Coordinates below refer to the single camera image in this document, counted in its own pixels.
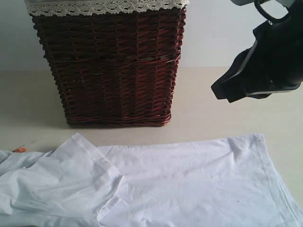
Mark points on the white t-shirt with red lettering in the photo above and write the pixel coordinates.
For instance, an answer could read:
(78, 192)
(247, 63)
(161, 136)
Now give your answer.
(229, 182)

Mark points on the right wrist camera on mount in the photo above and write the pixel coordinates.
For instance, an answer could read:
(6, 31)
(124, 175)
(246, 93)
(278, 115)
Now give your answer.
(285, 3)

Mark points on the dark red wicker basket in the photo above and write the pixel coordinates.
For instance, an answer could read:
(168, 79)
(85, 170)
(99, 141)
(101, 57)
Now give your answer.
(114, 70)

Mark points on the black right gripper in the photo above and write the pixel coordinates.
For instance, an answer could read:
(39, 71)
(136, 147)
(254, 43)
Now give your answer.
(273, 64)

